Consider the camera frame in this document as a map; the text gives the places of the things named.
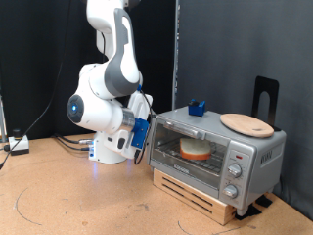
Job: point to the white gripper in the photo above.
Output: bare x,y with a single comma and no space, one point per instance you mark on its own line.
142,104

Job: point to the toy bread slice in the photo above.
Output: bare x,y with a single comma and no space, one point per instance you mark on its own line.
195,148

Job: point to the silver oven knob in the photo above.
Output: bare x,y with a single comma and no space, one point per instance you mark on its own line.
230,191
234,170

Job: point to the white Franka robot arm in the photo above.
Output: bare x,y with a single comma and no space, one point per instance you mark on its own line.
98,114

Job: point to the metal oven rack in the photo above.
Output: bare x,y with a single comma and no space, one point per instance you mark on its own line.
212,166

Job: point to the silver toaster oven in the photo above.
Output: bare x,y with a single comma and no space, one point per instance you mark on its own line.
267,163

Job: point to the aluminium vertical pole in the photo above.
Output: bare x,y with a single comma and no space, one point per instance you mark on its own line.
177,49

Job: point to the round wooden cutting board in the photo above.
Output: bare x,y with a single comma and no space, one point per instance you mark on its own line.
247,125

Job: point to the wooden pallet base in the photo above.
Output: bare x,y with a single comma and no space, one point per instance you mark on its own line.
208,209

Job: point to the grey emergency stop box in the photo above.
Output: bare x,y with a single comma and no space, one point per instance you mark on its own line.
19,143

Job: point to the black metal bookend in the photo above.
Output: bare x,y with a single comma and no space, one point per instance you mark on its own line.
272,84

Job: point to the black foam pad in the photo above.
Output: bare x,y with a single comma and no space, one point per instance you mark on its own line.
249,212
264,201

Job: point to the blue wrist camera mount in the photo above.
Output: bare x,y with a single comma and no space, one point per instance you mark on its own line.
140,132

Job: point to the metal stand post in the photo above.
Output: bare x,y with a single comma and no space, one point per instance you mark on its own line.
2,120

